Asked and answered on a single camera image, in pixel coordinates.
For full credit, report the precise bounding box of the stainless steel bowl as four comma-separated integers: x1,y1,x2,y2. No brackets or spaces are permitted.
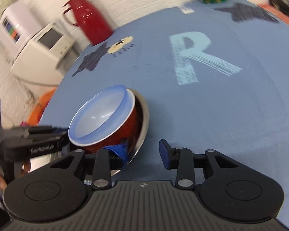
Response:
83,88,150,185

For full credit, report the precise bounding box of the orange checkered cloth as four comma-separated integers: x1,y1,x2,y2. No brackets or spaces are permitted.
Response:
258,4,289,26

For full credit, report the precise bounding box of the red thermos jug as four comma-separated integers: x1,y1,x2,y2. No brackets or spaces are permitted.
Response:
62,0,114,45

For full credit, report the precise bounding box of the white cabinet appliance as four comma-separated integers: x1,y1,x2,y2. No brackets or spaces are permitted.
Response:
0,2,43,62

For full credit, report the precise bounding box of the red ceramic bowl white inside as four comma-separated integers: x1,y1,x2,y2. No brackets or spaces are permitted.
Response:
68,85,137,153

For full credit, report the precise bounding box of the translucent blue plastic bowl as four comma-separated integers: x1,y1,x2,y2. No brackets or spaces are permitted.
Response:
68,85,134,146

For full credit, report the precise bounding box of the white appliance with screen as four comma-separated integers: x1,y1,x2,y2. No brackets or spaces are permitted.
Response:
11,23,79,87

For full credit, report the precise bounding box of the blue printed tablecloth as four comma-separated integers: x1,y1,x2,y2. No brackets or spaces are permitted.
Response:
40,0,289,227

